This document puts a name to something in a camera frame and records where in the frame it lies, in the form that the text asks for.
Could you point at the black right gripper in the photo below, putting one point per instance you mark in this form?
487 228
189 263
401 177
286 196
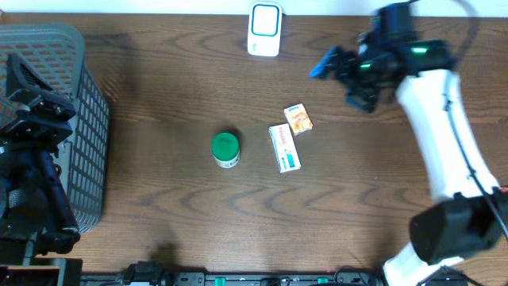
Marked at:
367 100

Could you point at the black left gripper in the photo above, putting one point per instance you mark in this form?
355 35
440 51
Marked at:
41 106

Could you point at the orange tissue pack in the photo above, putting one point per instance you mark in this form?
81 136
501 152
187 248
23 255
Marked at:
298 119

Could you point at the white medicine box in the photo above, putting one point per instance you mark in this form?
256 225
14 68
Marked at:
285 151

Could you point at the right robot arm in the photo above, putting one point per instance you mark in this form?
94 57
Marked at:
469 211

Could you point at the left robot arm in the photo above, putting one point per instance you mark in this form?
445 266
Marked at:
38 226

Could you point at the white barcode scanner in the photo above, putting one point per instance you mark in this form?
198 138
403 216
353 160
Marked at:
264 29

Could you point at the dark grey plastic basket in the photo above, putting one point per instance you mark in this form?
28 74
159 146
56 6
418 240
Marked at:
57 53

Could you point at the green lid jar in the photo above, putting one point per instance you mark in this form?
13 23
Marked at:
225 149

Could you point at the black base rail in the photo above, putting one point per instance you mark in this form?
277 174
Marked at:
151 273

